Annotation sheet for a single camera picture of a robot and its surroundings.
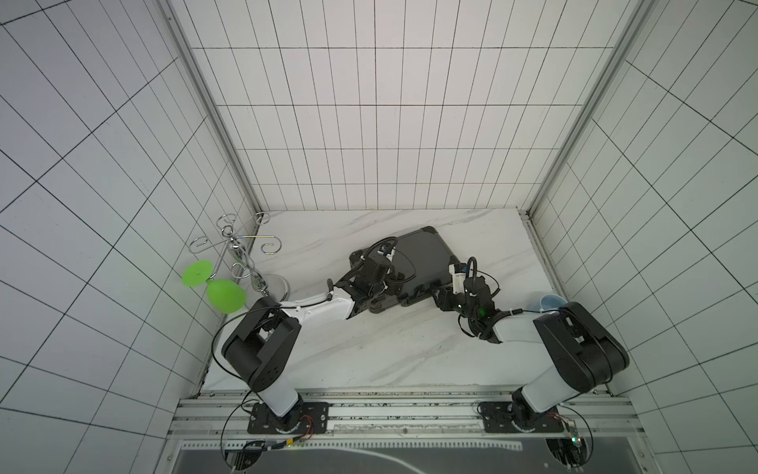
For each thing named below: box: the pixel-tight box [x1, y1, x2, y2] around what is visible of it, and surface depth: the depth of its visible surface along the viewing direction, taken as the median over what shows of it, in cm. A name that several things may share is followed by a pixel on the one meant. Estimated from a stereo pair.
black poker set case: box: [369, 226, 459, 313], surface depth 93 cm
